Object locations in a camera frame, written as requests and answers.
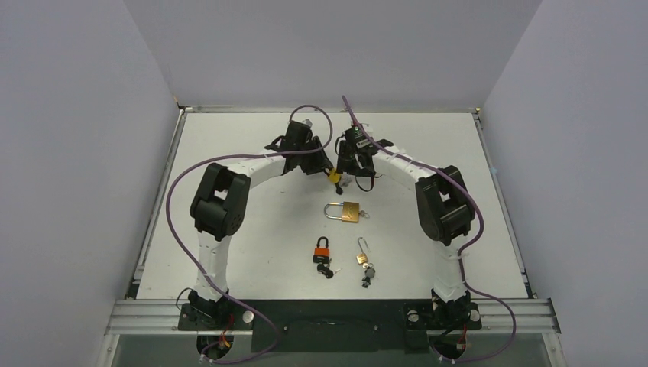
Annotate yellow padlock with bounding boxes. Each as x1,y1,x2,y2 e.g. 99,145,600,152
327,168,344,195

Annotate large brass padlock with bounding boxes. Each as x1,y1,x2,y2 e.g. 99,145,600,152
323,201,371,223

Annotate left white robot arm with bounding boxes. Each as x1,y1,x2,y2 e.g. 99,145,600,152
188,119,327,329

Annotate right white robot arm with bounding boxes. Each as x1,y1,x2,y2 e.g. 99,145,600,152
335,125,481,330

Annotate small brass padlock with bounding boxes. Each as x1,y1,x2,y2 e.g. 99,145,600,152
356,237,369,268

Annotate orange black padlock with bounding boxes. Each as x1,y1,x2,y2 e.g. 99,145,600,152
313,236,330,265

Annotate black keys of orange padlock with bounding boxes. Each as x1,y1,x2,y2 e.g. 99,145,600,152
316,262,342,279

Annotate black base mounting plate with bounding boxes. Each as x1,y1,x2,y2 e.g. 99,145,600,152
177,298,482,354

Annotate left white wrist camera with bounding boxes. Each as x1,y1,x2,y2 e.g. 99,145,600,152
290,119,313,128

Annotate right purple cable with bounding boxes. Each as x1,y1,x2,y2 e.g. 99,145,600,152
342,96,517,365

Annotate purple cable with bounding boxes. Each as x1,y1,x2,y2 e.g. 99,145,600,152
342,96,517,365
166,105,334,365

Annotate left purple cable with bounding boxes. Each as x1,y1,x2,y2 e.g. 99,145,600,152
166,105,334,365

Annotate aluminium frame rail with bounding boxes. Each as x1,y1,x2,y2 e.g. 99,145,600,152
105,299,560,336

